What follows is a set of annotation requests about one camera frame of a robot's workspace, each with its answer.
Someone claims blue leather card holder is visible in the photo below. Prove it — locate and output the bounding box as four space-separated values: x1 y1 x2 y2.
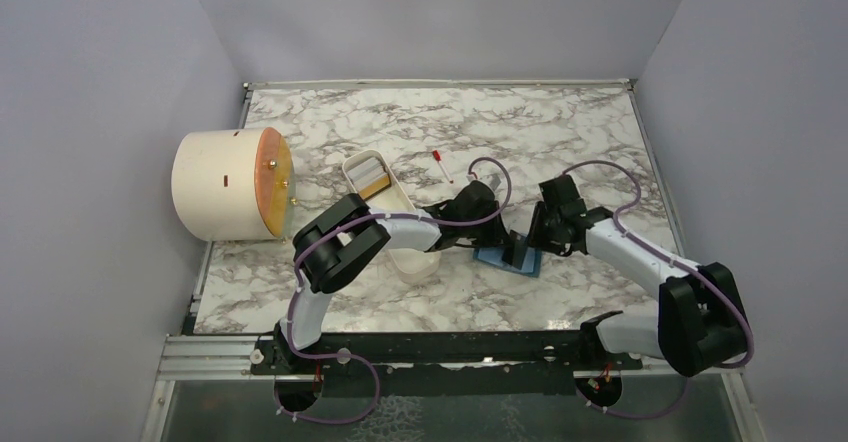
473 231 542 278

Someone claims black credit card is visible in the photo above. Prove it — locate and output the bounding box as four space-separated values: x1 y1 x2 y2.
501 230 528 270

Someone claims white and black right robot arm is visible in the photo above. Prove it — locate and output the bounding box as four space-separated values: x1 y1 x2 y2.
528 175 752 377

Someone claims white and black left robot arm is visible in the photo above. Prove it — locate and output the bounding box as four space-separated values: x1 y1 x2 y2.
275 181 509 373

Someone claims stack of cards in tray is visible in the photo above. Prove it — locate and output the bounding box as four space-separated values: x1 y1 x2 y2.
347 157 392 200

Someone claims small red white pen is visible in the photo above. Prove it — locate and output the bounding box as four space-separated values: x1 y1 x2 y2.
432 150 455 184

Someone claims white oblong plastic tray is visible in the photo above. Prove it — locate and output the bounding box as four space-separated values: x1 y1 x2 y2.
341 150 441 283

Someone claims cream cylinder with orange disc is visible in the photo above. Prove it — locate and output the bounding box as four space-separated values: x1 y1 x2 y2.
171 127 294 242

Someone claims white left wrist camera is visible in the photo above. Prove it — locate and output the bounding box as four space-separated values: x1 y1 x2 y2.
479 173 509 194

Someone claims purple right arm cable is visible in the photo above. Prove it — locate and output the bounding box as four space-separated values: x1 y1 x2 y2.
559 159 757 422

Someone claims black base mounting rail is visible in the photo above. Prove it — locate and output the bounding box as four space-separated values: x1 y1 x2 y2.
250 330 642 398

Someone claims aluminium frame rail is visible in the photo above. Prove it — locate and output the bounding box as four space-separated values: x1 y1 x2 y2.
140 335 273 441

